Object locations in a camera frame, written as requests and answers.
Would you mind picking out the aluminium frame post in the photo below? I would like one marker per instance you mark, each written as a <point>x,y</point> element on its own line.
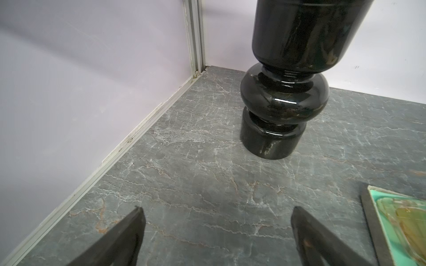
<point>195,36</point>

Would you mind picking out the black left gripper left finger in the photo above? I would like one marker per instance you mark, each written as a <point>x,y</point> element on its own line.
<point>120,246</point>

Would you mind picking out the green glasses case open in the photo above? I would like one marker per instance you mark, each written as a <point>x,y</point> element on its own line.
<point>397,225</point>

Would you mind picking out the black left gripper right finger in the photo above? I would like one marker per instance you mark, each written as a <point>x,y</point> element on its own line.
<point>317,245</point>

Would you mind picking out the black glossy vase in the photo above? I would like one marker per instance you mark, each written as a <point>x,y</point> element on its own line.
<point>294,43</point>

